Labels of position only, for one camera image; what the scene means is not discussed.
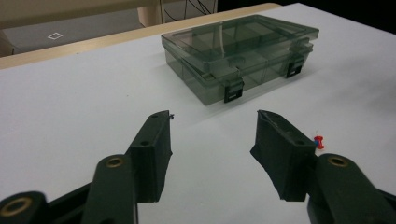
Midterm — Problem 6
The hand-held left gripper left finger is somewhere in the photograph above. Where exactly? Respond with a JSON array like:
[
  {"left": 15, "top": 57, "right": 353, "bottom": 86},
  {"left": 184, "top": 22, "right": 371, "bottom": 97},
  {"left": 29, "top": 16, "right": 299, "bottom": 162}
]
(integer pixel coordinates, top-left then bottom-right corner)
[{"left": 125, "top": 109, "right": 174, "bottom": 203}]

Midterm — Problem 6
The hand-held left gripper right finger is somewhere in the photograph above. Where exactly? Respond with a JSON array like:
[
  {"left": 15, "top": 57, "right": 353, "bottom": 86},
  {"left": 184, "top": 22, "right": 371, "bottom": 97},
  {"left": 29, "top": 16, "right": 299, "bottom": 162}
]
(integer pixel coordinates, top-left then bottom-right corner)
[{"left": 249, "top": 109, "right": 318, "bottom": 202}]

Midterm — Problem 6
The red pushpin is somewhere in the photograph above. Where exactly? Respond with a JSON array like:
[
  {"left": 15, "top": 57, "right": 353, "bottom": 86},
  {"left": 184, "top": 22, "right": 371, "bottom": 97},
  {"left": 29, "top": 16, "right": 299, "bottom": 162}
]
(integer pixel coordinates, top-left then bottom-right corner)
[{"left": 312, "top": 134, "right": 326, "bottom": 151}]

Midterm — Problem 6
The grey translucent compartment box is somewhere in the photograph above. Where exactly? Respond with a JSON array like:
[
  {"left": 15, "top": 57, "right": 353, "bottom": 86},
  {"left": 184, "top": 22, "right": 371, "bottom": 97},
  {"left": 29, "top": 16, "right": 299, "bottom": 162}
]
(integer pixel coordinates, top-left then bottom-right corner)
[{"left": 161, "top": 13, "right": 320, "bottom": 106}]

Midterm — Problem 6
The white table cover sheet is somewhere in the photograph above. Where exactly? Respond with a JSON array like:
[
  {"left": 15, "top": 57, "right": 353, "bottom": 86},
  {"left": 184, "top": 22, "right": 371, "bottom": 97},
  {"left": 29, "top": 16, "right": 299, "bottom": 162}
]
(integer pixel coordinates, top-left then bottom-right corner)
[{"left": 0, "top": 3, "right": 396, "bottom": 224}]

